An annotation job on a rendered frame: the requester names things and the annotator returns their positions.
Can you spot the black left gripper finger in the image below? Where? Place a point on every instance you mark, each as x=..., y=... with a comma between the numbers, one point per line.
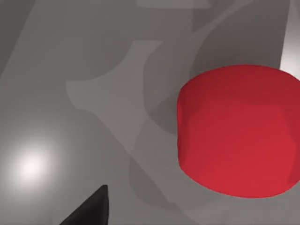
x=93, y=209

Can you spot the red cylindrical block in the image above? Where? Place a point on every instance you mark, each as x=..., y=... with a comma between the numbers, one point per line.
x=236, y=133

